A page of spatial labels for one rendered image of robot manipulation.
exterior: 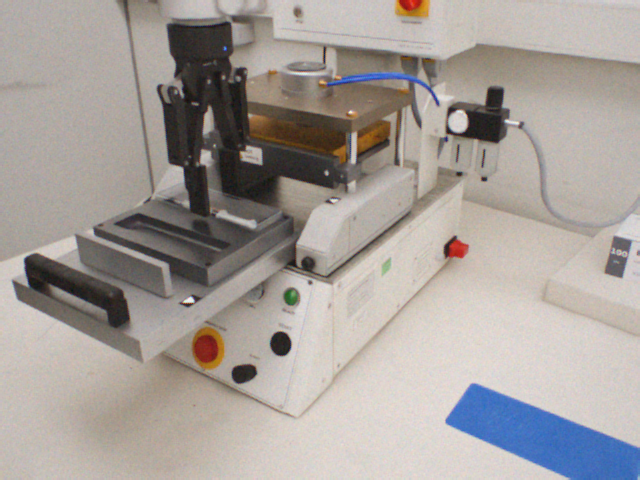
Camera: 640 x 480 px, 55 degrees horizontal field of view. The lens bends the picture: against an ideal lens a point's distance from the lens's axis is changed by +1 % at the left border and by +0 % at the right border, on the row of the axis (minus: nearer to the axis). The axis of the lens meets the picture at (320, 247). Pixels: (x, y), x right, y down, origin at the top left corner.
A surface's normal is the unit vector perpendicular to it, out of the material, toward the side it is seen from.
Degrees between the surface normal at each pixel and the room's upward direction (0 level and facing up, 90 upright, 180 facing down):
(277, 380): 65
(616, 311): 90
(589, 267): 0
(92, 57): 90
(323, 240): 41
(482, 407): 0
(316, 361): 90
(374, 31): 90
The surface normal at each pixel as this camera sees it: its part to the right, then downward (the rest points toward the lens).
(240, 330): -0.51, -0.01
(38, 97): 0.75, 0.31
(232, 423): 0.00, -0.88
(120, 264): -0.55, 0.40
